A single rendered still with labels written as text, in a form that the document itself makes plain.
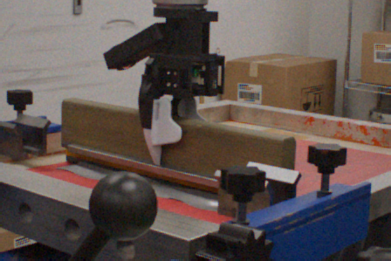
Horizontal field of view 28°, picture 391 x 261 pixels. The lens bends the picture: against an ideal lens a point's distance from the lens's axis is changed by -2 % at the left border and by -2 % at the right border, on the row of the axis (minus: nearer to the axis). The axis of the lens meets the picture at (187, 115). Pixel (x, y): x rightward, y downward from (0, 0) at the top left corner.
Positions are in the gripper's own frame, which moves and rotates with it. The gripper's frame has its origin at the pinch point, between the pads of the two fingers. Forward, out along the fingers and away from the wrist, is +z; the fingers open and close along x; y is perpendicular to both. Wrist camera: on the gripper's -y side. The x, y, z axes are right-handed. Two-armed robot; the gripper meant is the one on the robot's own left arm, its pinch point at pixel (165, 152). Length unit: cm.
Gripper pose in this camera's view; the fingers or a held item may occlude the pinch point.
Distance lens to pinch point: 111.6
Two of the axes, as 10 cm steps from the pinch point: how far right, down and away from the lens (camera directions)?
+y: 7.6, 1.3, -6.4
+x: 6.5, -1.1, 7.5
